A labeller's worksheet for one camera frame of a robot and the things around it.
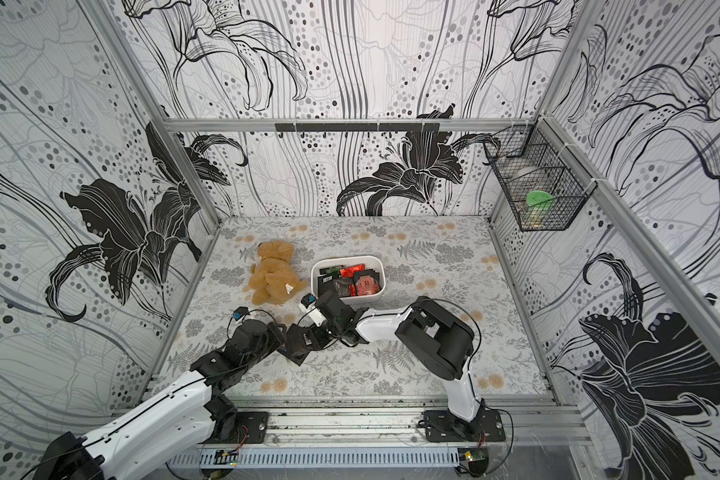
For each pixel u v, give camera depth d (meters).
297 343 0.86
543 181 0.79
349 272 0.98
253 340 0.64
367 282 0.93
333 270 0.98
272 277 0.88
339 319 0.70
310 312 0.76
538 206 0.70
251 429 0.73
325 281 0.99
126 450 0.44
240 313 0.75
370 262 1.01
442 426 0.71
